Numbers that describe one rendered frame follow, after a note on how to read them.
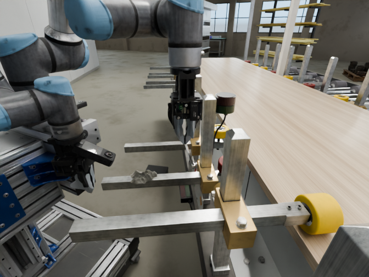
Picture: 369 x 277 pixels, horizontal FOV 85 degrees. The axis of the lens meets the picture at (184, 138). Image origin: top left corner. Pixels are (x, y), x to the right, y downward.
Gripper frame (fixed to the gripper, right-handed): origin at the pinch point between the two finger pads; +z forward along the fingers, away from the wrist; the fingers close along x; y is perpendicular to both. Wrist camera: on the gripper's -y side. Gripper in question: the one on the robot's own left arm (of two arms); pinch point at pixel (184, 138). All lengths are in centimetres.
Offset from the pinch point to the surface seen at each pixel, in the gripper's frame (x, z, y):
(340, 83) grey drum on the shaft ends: 157, 17, -122
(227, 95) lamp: 12.8, -11.0, -4.6
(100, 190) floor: -68, 100, -92
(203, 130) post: 6.3, -0.5, -3.6
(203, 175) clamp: 6.3, 13.5, 0.4
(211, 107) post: 8.1, -7.7, -3.6
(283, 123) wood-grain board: 49, 11, -29
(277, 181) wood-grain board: 25.7, 10.5, 8.9
